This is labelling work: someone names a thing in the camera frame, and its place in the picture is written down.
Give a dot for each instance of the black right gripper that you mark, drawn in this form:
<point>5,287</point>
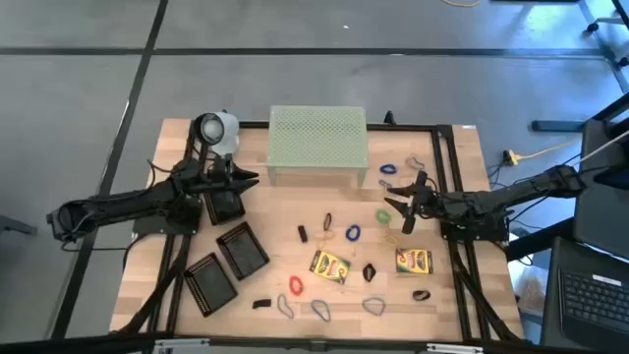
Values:
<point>425,204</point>

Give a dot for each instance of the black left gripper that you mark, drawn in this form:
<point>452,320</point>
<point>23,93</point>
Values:
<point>223,187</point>

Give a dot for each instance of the small grey rubber band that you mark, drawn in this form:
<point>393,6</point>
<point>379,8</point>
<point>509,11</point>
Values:
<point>383,183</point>

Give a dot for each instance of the yellow rubber band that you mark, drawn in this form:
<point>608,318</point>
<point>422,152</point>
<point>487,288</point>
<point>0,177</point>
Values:
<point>393,243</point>
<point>322,238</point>
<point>388,235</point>

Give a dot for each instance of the tan rubber band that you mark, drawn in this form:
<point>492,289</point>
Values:
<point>421,164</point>

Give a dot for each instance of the yellow green crayon box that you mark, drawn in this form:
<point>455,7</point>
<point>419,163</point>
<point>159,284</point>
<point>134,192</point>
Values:
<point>329,267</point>
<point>414,261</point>

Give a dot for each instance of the black marker cylinder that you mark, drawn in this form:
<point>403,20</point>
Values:
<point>327,214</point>

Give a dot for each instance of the black rectangular rubber block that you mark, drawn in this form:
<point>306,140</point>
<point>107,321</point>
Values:
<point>303,234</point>

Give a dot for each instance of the red-orange coil wristband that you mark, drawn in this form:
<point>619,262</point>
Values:
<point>291,285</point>

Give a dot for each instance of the black curved rubber block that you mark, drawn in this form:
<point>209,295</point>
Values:
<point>261,304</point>

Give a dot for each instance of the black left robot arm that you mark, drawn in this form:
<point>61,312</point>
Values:
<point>123,201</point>

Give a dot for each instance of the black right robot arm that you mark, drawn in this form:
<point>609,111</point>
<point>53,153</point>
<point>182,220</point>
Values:
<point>516,194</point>

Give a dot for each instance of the white desk lamp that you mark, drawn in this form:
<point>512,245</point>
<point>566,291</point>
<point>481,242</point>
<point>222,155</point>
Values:
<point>221,135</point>

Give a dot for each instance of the black plastic basket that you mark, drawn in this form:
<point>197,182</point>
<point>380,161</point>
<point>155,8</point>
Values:
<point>226,210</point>
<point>243,251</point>
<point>210,285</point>

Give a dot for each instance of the yellow power strip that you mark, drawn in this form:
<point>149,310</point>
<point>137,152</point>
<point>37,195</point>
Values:
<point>514,158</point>

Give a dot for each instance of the black stand foot bar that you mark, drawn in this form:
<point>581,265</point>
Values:
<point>555,126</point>

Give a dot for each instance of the dark grey laptop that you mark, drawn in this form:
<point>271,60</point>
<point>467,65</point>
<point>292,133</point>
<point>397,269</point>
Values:
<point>589,305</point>

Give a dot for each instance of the grey stand foot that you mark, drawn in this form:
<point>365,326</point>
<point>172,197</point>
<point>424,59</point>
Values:
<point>17,227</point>

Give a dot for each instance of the silver metal bracket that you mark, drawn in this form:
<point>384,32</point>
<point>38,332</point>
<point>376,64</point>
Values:
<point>179,345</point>
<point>454,348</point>

